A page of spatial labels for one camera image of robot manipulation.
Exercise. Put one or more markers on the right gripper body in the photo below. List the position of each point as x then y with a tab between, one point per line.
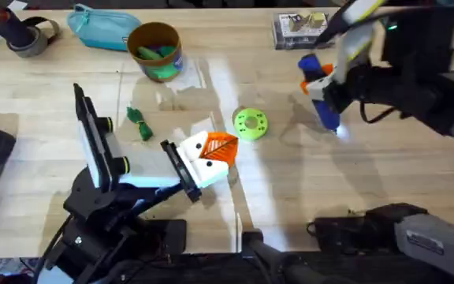
349	87

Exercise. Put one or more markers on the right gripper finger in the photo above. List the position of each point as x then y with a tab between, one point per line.
327	69
317	86

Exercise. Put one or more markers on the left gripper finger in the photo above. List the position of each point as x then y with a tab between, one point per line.
211	173
219	149

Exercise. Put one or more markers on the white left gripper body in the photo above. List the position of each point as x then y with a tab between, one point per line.
148	169

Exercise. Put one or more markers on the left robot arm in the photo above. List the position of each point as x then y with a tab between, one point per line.
93	213

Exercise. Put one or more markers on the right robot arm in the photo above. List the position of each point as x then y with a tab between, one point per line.
420	51

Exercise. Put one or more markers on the green toy vegetable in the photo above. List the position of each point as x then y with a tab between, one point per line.
140	123

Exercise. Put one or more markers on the right wrist upright plate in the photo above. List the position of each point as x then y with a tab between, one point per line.
355	51

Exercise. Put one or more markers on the wrist upright plate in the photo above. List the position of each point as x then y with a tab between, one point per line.
89	134
355	51

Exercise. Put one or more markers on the green disc with holes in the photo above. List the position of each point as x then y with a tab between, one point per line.
250	124

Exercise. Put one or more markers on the clear box with parts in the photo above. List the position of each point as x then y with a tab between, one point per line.
300	29

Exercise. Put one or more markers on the left wrist upright plate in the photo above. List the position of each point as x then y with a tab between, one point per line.
89	134

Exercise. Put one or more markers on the brown tub with toys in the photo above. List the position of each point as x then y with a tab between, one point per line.
156	51

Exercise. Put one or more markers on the teal zip bag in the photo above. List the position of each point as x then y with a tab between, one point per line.
101	29

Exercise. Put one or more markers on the grey tape roll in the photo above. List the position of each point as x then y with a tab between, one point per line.
34	43

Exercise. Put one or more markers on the dark tool bundle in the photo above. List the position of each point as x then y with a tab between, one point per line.
12	27

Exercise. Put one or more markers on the black rail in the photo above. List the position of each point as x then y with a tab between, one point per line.
211	272

